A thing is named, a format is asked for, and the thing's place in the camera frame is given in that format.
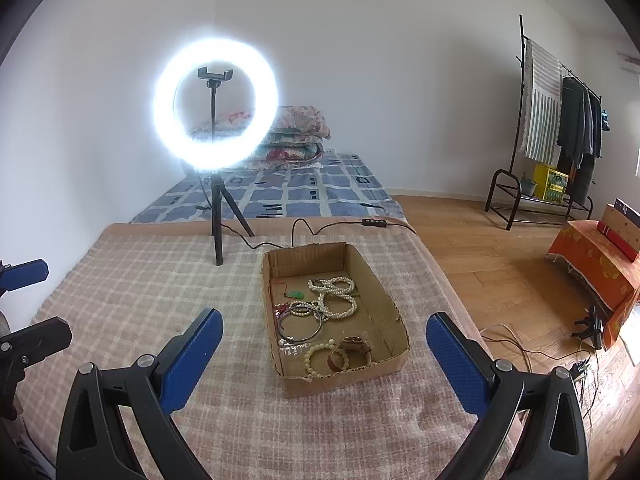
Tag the black clothes rack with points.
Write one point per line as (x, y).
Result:
(505, 171)

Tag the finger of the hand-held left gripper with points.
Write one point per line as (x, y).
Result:
(25, 272)
(37, 337)

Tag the tan cardboard carton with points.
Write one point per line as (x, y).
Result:
(620, 222)

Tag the brown cardboard box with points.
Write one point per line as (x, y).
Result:
(330, 385)

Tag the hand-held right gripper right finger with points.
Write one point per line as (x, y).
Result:
(455, 365)

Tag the yellow box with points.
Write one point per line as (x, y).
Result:
(550, 185)

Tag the dark patterned cloth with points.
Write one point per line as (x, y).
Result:
(20, 455)

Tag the dark hanging clothes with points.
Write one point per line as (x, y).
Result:
(580, 125)

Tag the red flat box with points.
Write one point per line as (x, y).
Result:
(617, 244)

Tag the pink plaid blanket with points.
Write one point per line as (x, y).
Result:
(150, 290)

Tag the small green pot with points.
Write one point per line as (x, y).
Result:
(528, 186)

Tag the orange patterned cloth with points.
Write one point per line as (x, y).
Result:
(590, 260)

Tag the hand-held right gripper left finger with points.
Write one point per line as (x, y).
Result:
(192, 360)

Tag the black phone holder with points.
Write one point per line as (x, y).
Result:
(216, 74)

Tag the small silver earrings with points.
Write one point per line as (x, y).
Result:
(289, 350)

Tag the blue checked bed sheet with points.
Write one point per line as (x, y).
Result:
(300, 185)

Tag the folded floral quilt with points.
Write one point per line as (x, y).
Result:
(290, 152)

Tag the black bangle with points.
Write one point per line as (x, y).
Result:
(279, 327)

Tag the black clamp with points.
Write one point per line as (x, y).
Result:
(592, 325)

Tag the striped towel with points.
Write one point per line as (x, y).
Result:
(542, 110)

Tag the black tripod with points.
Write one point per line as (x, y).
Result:
(217, 230)

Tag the floral pillow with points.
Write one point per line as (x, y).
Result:
(300, 120)

